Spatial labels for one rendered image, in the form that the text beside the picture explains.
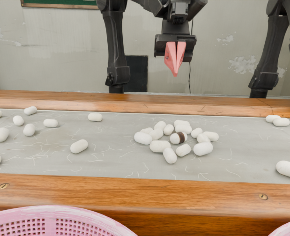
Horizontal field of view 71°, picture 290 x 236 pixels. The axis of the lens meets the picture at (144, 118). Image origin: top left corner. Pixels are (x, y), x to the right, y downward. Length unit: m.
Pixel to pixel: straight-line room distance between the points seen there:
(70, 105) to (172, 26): 0.34
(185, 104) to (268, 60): 0.44
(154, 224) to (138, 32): 2.27
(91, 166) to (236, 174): 0.23
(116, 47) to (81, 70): 1.76
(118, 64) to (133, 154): 0.50
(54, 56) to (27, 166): 2.30
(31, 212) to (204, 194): 0.19
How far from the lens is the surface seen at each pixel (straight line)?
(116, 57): 0.80
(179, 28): 0.55
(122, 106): 0.56
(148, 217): 0.24
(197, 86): 2.56
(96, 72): 2.50
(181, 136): 0.40
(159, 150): 0.36
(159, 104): 0.56
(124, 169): 0.33
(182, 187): 0.26
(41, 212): 0.25
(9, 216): 0.26
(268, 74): 0.92
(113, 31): 0.81
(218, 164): 0.37
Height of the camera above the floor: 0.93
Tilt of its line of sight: 21 degrees down
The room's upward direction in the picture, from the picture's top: 2 degrees clockwise
